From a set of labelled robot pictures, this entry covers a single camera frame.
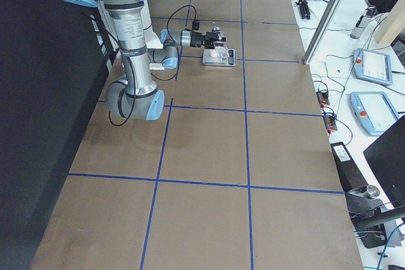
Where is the glass sauce dispenser bottle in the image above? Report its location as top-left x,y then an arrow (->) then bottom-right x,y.
212,22 -> 229,63

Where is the teach pendant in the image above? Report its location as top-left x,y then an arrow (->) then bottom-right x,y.
349,92 -> 399,136
354,48 -> 393,86

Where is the aluminium frame post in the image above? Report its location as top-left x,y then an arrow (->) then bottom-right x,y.
303,0 -> 342,64

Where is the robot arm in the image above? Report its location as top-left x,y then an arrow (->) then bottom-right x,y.
63,0 -> 222,121

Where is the black monitor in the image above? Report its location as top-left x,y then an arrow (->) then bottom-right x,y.
363,116 -> 405,207

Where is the black folded tripod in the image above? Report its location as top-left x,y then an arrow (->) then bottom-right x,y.
296,0 -> 311,20

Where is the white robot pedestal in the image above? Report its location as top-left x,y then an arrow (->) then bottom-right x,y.
134,1 -> 165,76

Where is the near teach pendant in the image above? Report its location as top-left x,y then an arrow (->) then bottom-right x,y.
349,92 -> 399,136

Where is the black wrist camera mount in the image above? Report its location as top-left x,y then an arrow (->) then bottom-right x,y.
192,20 -> 200,31

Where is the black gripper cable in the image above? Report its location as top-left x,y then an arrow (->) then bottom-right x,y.
107,4 -> 199,126

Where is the black box with label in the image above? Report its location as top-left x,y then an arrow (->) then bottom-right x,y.
330,142 -> 368,192

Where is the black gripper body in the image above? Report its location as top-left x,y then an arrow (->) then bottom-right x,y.
199,32 -> 218,49

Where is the digital kitchen scale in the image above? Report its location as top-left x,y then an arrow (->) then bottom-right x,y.
202,49 -> 237,66

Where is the far teach pendant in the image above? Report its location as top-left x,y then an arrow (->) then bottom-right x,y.
354,48 -> 393,86

